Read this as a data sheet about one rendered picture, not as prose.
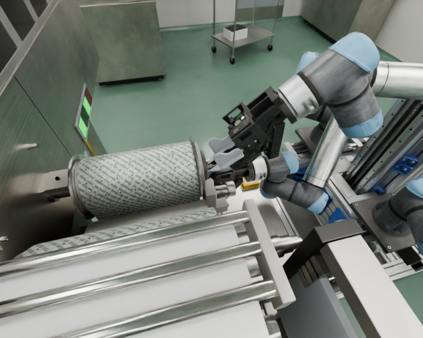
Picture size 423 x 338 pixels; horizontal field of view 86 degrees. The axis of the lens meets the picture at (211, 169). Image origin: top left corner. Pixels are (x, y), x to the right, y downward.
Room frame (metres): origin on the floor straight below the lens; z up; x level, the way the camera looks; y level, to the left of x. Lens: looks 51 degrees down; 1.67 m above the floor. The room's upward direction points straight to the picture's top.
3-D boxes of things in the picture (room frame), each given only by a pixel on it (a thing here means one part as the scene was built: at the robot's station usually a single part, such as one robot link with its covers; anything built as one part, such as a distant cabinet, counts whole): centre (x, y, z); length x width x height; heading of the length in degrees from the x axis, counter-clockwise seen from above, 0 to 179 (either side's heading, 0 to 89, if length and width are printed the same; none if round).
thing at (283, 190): (0.46, -0.23, 1.01); 0.11 x 0.08 x 0.11; 60
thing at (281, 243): (0.12, -0.10, 1.34); 0.06 x 0.03 x 0.03; 103
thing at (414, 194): (0.42, -0.74, 0.98); 0.13 x 0.12 x 0.14; 169
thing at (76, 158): (0.29, 0.28, 1.25); 0.15 x 0.01 x 0.15; 13
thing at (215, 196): (0.32, -0.01, 1.05); 0.06 x 0.05 x 0.31; 103
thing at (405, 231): (0.42, -0.74, 0.87); 0.15 x 0.15 x 0.10
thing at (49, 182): (0.28, 0.33, 1.28); 0.06 x 0.05 x 0.02; 103
